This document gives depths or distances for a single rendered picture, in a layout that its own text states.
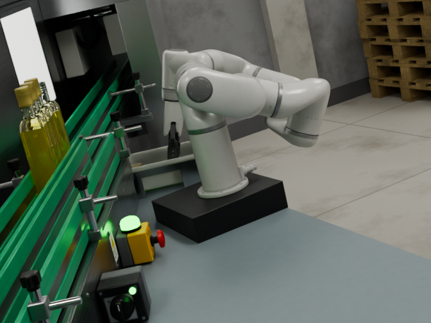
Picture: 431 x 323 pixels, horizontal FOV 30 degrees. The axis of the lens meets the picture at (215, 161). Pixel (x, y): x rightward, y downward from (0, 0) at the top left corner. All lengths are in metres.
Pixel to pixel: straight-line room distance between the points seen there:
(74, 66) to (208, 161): 1.34
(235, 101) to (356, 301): 0.58
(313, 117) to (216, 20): 3.66
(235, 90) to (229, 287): 0.46
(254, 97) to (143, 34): 1.23
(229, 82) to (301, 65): 4.05
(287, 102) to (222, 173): 0.23
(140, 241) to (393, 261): 0.55
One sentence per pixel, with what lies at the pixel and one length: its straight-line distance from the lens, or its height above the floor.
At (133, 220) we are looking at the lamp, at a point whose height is 0.85.
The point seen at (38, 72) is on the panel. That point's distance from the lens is 2.63.
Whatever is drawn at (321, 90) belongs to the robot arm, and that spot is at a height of 0.99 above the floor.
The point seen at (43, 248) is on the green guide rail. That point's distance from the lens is 1.56.
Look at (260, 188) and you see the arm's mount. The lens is 1.87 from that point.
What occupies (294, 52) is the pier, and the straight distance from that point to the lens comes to 5.79.
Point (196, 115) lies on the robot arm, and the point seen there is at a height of 1.01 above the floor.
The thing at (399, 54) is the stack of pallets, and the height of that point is 0.34.
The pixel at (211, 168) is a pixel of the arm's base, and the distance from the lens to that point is 1.88.
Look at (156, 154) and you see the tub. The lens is 2.37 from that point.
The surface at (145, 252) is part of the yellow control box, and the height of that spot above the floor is 0.78.
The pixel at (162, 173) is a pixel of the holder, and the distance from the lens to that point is 2.22.
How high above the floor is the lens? 1.39
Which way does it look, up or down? 15 degrees down
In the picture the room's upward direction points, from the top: 13 degrees counter-clockwise
